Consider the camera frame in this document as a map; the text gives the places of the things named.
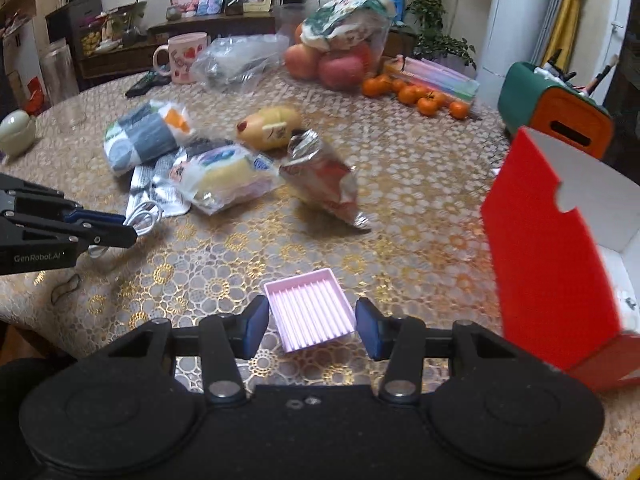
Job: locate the clear bread packet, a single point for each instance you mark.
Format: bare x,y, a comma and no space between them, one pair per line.
225,177

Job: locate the bag of apples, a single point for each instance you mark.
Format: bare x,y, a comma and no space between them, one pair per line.
340,35

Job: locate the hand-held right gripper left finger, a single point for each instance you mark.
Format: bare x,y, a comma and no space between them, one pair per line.
257,327

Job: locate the makeup brush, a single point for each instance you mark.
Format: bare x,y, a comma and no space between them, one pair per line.
602,72

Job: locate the white standing air conditioner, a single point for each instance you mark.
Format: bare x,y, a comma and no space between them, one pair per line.
515,25

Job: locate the yellow plush toy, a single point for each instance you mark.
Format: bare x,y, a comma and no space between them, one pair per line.
270,127

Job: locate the orange green tissue box organizer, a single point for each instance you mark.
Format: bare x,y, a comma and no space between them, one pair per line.
565,120

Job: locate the grey white tissue pack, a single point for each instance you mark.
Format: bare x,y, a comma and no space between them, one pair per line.
142,137

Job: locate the silver snack bag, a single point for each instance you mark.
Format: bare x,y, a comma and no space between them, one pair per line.
325,185

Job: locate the black rubber band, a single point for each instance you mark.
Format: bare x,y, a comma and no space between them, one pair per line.
65,290

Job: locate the stack of pastel books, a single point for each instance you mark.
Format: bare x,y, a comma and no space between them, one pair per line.
440,77

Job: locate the pile of tangerines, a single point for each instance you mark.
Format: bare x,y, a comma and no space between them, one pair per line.
415,95

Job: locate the silver printed foil packet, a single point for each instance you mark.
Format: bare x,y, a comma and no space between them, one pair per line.
150,192

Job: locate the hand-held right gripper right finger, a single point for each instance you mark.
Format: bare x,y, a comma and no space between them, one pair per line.
366,330

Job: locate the white floral mug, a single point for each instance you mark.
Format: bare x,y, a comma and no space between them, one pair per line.
187,57

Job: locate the clear glass jar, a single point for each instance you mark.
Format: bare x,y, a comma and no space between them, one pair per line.
60,72

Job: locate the plate of yellow fruit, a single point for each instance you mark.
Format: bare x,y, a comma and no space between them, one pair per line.
97,42

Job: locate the clear plastic bag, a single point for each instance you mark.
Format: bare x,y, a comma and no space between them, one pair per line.
235,62

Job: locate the red cardboard box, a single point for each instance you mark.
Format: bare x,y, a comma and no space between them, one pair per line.
545,240

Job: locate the pink ribbed tray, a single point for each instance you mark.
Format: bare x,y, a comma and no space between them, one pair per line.
310,310

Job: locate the pale green round container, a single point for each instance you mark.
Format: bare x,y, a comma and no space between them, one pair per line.
17,132

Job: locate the tall green houseplant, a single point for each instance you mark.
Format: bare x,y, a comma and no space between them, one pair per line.
440,25

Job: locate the yellow curtain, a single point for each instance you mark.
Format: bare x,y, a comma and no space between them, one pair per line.
565,10

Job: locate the wooden tv cabinet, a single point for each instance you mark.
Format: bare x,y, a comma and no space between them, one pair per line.
200,27

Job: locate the black remote control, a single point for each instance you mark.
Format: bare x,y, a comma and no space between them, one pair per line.
145,85

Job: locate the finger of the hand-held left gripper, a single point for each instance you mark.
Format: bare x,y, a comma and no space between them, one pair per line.
95,217
112,237

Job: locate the gold floral tablecloth desktop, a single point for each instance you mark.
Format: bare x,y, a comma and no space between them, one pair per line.
425,185

